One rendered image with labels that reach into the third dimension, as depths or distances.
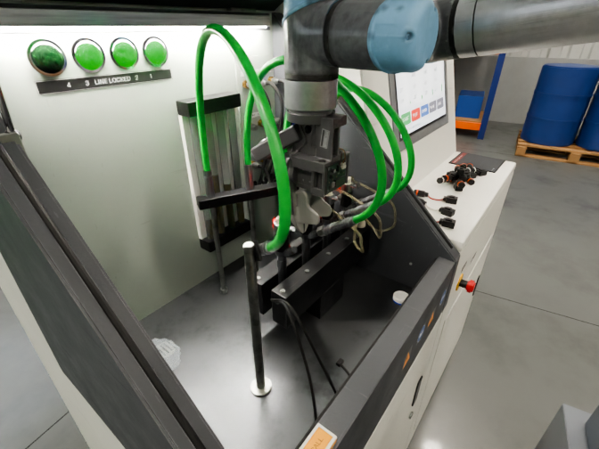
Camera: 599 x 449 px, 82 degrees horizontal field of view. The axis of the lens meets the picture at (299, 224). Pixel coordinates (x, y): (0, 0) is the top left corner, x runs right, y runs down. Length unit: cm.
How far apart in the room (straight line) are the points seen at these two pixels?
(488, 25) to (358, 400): 52
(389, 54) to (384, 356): 45
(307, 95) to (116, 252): 51
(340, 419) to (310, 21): 52
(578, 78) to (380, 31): 481
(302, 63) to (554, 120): 484
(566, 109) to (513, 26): 473
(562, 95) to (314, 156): 475
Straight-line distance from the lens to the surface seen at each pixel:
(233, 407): 71
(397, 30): 42
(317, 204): 59
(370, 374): 60
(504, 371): 203
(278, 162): 38
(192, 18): 78
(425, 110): 123
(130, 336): 43
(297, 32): 49
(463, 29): 52
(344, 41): 45
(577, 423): 88
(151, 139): 77
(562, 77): 517
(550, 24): 50
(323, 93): 49
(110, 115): 73
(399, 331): 67
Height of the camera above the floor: 142
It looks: 30 degrees down
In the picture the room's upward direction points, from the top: straight up
